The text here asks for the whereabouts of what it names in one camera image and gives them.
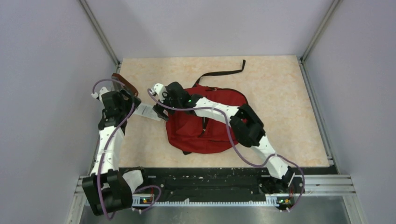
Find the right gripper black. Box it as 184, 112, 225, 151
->
153, 91, 182, 122

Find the white packaged card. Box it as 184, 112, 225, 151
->
133, 103, 162, 121

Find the red backpack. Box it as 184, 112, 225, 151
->
165, 78, 248, 155

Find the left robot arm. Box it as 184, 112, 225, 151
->
82, 87, 150, 218

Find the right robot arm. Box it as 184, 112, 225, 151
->
148, 82, 295, 192

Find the brown leather case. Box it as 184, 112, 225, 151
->
112, 73, 139, 97

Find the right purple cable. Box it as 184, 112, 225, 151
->
147, 89, 306, 212

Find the purple cable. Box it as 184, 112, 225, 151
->
92, 78, 162, 221
147, 89, 306, 212

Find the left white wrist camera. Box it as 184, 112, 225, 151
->
91, 87, 109, 101

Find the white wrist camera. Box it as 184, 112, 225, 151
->
91, 87, 109, 101
150, 83, 168, 102

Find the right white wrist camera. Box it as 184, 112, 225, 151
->
150, 83, 168, 102

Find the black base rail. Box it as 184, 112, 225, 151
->
119, 167, 305, 203

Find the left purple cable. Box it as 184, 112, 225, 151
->
92, 78, 162, 221

